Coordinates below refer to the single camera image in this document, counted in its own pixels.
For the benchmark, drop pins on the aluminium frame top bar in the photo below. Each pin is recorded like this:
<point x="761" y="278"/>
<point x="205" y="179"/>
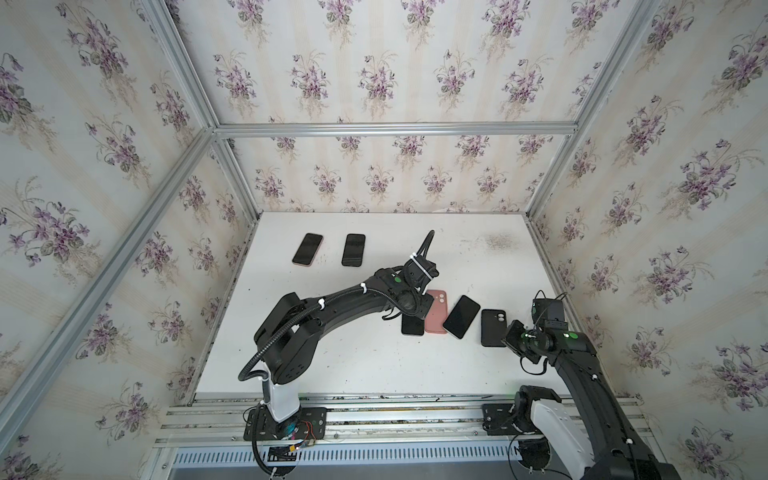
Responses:
<point x="316" y="130"/>

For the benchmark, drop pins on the black phone case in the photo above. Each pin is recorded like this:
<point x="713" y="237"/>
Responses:
<point x="493" y="328"/>

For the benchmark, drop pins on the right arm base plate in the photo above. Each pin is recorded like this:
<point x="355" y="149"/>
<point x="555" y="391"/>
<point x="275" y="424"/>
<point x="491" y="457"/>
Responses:
<point x="503" y="419"/>

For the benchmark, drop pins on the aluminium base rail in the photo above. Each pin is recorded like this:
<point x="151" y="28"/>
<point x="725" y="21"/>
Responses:
<point x="348" y="419"/>

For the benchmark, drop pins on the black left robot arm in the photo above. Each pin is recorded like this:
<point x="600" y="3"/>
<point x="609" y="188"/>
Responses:
<point x="287" y="340"/>

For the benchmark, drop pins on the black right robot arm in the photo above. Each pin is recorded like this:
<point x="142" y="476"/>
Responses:
<point x="607" y="446"/>

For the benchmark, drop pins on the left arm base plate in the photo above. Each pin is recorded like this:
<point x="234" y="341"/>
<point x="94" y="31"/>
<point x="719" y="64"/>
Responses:
<point x="306" y="424"/>

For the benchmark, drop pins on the black pad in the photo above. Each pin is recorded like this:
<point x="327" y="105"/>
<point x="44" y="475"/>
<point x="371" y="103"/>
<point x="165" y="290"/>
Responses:
<point x="461" y="317"/>

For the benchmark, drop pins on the pink phone case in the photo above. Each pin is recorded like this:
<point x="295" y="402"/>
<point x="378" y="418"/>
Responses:
<point x="437" y="314"/>

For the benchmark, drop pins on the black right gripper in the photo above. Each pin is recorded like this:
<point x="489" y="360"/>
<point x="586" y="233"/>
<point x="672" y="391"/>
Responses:
<point x="516" y="335"/>

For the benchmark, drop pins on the black phone pink edge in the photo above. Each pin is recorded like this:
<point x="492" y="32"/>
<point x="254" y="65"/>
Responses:
<point x="307" y="250"/>

